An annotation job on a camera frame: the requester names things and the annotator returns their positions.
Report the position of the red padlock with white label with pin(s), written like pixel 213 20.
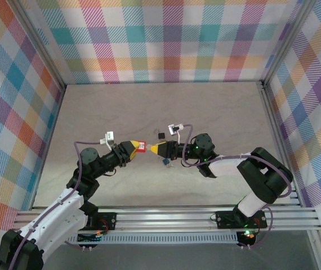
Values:
pixel 141 147

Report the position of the small black padlock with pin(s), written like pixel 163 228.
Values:
pixel 161 136

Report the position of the small blue padlock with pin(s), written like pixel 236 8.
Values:
pixel 165 161

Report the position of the blue padlock keys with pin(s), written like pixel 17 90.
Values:
pixel 171 166

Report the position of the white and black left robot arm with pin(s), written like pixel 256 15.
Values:
pixel 59 211

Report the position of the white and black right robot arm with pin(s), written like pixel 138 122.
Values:
pixel 262 180

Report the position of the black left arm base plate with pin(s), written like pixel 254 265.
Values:
pixel 108 220

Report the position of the long aluminium base rail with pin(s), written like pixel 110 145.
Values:
pixel 163 218

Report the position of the aluminium side rail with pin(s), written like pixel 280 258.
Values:
pixel 273 123

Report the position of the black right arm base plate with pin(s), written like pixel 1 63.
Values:
pixel 225 219

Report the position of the aluminium frame post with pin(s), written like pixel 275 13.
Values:
pixel 287 42
pixel 39 47

